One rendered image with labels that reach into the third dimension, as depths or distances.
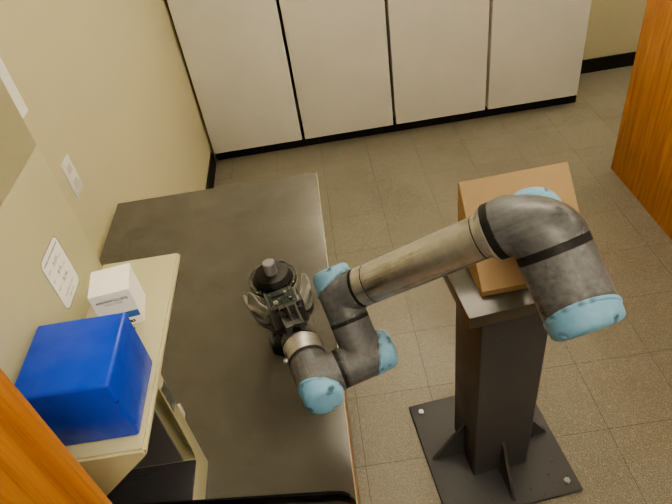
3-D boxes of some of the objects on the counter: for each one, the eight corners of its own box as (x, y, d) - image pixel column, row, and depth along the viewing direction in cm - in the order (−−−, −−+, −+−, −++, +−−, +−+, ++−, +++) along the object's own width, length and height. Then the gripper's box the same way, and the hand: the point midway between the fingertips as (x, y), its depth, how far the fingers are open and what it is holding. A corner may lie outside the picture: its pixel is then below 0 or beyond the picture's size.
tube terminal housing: (48, 659, 98) (-378, 393, 47) (92, 478, 122) (-159, 176, 72) (194, 638, 97) (-80, 346, 47) (208, 461, 122) (38, 144, 72)
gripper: (342, 309, 113) (310, 249, 127) (247, 343, 109) (226, 278, 124) (347, 337, 118) (316, 277, 133) (257, 371, 115) (236, 305, 130)
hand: (275, 286), depth 130 cm, fingers open, 14 cm apart
